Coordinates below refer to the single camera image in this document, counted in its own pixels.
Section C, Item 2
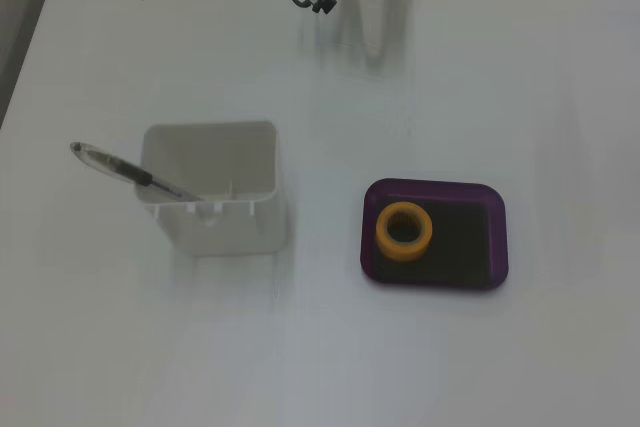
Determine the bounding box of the purple rectangular tray box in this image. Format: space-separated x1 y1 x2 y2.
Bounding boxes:
358 177 510 294

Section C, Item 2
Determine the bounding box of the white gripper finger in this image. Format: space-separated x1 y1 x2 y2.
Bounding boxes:
348 0 397 57

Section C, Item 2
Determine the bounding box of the clear black ballpoint pen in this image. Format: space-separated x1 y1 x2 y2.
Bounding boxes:
68 140 204 203

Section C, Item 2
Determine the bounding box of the yellow tape roll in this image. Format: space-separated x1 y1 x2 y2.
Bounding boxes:
375 200 432 262

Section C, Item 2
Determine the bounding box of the white square plastic container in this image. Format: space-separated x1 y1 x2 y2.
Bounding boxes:
135 120 289 256

